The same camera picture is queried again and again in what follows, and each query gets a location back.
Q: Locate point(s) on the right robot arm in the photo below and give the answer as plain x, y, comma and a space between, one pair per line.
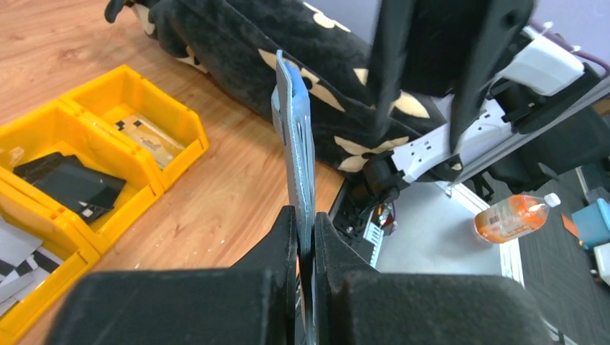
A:
505, 76

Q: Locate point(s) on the black floral plush blanket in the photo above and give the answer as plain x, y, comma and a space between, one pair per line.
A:
235, 42

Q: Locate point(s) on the gold cards stack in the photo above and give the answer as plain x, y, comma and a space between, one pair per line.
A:
163, 148

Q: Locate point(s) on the right yellow bin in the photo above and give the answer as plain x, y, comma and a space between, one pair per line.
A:
166, 133

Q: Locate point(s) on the black cards stack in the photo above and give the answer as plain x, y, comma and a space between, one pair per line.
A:
89, 193

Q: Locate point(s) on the middle yellow bin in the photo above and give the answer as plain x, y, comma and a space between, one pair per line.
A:
56, 127

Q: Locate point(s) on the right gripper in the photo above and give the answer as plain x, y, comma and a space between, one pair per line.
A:
446, 45

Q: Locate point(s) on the white grey cards stack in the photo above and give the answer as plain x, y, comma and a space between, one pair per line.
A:
25, 264

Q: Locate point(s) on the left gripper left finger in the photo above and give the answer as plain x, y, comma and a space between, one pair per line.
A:
251, 302

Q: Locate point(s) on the orange drink bottle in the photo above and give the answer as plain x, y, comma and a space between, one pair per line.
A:
513, 217

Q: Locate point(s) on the yellow bin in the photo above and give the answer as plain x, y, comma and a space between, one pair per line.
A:
56, 127
166, 133
63, 240

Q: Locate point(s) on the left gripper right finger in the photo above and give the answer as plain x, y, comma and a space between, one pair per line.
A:
356, 304

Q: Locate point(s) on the left yellow bin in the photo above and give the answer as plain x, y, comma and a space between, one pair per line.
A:
63, 240

